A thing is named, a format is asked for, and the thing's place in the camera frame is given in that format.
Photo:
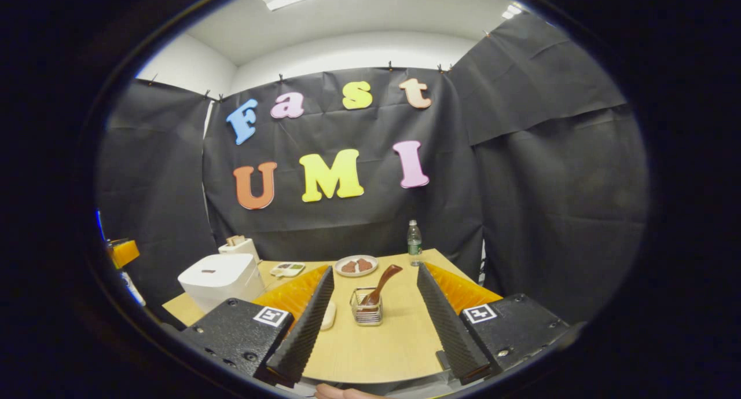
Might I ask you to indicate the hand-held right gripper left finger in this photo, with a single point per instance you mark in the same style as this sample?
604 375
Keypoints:
304 335

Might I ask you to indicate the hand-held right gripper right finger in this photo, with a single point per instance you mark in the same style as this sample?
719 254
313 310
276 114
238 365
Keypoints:
451 329

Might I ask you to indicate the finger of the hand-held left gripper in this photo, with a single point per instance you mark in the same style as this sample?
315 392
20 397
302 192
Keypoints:
124 254

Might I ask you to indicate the brown wooden spoon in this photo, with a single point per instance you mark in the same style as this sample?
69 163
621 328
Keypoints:
385 277

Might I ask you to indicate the white rice cooker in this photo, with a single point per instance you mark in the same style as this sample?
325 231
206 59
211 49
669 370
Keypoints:
220 277

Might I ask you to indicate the clear plastic tray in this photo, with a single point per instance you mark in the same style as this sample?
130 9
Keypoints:
334 313

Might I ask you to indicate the small white divided tray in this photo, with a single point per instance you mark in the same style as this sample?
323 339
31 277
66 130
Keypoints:
288 269

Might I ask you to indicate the white round plate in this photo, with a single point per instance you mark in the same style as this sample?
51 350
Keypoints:
337 267

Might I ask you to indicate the brown meat piece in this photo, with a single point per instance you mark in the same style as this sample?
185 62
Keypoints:
365 264
349 267

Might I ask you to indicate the clear plastic water bottle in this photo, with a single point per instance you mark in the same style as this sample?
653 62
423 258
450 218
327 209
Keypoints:
414 245

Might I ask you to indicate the white toaster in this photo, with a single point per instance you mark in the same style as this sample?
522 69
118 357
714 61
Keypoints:
240 252

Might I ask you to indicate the brown toast slice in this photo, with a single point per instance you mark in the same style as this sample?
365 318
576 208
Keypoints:
235 240

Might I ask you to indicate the black backdrop cloth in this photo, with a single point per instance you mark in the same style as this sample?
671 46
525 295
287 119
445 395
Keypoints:
521 213

